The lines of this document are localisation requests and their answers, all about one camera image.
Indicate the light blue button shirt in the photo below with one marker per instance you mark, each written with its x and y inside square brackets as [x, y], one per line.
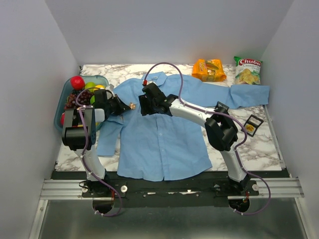
[159, 147]

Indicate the green toy lime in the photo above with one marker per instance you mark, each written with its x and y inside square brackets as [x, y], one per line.
[92, 100]
[90, 86]

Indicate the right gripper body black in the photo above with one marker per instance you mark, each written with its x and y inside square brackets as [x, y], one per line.
[149, 107]

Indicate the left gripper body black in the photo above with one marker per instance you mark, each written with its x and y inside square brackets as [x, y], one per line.
[113, 106]

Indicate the teal plastic fruit basin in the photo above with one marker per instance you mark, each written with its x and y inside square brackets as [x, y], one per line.
[66, 91]

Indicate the black brooch box yellow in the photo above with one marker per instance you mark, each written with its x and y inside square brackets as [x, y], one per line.
[252, 124]

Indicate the red orange leaf brooch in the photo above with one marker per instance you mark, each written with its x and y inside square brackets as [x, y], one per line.
[132, 106]

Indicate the orange mango gummy bag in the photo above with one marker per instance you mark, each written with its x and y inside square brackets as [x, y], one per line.
[209, 70]

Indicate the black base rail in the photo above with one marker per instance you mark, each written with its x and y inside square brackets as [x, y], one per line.
[205, 189]

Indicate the pink toy dragon fruit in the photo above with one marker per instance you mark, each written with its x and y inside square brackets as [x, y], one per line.
[62, 119]

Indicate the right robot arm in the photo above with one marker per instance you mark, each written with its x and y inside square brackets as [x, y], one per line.
[220, 129]

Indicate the dark toy grape bunch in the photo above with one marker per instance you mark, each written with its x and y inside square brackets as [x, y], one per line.
[76, 98]

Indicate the green cassava chips bag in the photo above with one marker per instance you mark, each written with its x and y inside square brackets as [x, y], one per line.
[247, 71]

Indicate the red toy apple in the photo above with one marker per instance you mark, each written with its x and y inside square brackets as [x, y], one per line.
[77, 83]

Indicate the black brooch box red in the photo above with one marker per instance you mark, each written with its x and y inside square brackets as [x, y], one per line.
[221, 108]

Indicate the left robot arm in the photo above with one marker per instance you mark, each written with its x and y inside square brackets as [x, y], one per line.
[79, 134]

